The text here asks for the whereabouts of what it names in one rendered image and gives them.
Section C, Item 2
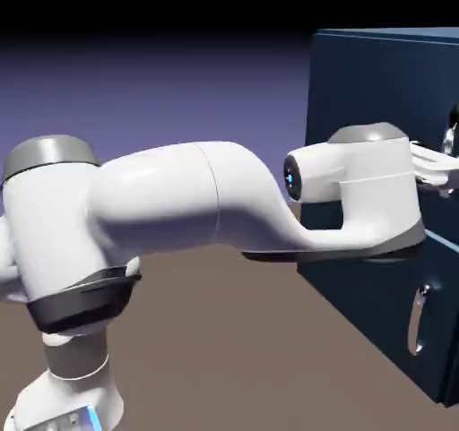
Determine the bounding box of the curved silver door handle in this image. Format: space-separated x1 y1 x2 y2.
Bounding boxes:
407 282 434 358
441 99 459 159

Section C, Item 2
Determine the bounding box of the dark blue cabinet door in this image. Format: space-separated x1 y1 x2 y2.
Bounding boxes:
420 39 459 252
420 230 459 409

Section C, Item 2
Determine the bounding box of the dark blue cabinet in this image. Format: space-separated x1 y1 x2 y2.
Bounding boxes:
296 27 459 409

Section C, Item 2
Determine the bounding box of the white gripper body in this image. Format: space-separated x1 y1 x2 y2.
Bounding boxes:
408 139 459 198

